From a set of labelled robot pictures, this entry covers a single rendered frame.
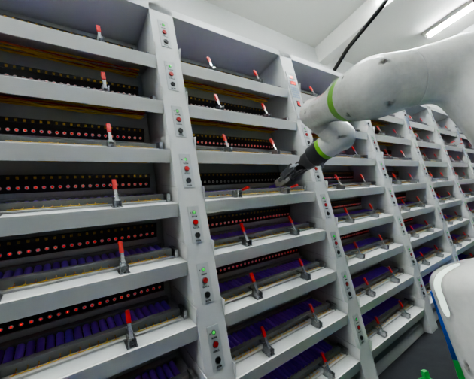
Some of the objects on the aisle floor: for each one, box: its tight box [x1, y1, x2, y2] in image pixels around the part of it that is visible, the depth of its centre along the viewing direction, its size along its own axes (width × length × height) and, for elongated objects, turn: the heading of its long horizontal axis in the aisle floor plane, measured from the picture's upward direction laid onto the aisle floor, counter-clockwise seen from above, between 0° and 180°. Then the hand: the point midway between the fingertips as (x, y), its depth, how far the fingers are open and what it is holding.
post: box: [346, 120, 438, 334], centre depth 173 cm, size 20×9×170 cm, turn 170°
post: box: [137, 2, 235, 379], centre depth 93 cm, size 20×9×170 cm, turn 170°
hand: (281, 180), depth 121 cm, fingers closed
